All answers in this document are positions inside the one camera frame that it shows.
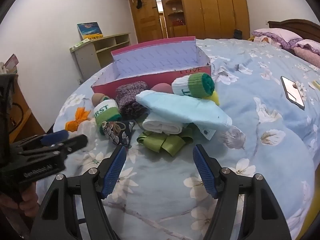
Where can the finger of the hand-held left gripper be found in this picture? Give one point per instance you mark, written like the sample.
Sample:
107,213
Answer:
55,137
75,143

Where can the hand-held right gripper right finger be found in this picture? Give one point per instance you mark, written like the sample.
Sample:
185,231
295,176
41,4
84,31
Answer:
206,175

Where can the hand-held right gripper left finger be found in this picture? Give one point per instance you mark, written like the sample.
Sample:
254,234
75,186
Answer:
113,172

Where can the dark patterned pouch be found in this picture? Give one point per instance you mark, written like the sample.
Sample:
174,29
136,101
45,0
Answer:
117,130

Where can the white green sock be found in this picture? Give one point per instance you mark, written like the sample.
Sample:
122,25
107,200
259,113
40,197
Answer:
105,111
195,85

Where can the light blue cloth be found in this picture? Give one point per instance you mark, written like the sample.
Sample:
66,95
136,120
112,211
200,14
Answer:
180,110

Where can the person's left hand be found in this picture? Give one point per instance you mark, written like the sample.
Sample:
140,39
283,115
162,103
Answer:
26,201

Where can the orange mesh ribbon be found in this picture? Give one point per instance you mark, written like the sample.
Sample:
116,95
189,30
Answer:
80,116

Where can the wooden side cabinet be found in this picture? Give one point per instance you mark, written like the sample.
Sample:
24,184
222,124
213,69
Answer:
20,115

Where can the brown makeup sponge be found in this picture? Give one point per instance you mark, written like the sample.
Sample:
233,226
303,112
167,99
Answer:
98,99

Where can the green ribbon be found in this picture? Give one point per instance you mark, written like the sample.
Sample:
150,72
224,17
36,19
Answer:
165,143

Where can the white rolled cloth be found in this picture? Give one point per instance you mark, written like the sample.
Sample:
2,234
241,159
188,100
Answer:
160,125

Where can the blue floral blanket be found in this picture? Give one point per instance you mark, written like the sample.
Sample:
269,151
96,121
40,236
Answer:
262,135

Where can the yellow sponge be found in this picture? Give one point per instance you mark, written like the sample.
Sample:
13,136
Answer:
215,98

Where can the grey shelf desk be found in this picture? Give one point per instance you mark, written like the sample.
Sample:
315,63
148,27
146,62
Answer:
87,57

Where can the pink card box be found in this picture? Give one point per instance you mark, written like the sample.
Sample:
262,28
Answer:
11,62

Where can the green white pack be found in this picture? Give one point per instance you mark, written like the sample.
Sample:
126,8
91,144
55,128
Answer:
80,45

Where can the blue yellow painting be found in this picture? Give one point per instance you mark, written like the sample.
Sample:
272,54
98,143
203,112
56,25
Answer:
90,30

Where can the smartphone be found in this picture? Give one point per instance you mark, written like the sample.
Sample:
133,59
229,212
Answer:
292,92

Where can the wooden door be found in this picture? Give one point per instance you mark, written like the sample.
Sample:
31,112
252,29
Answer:
146,22

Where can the yellow flat item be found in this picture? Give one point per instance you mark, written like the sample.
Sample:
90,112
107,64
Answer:
317,85

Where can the yellow plush toy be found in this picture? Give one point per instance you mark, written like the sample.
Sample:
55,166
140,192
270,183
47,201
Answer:
251,39

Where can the black bag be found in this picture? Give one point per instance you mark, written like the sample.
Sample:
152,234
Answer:
237,34

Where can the cartoon print pillow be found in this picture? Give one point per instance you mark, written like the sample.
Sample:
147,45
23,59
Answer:
267,41

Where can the red items on shelf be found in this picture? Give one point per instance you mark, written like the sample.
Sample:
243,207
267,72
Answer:
178,22

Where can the black item on door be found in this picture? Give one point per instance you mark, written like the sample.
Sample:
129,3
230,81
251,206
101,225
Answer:
140,3

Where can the pink pillow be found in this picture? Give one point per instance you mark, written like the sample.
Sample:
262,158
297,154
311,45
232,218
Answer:
307,56

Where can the purple ruffled pillow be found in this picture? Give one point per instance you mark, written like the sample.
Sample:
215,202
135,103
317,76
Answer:
308,45
277,33

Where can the wooden wardrobe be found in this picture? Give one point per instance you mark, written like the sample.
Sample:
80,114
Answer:
212,7

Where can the dark wooden headboard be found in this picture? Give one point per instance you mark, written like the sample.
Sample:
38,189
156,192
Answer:
300,26

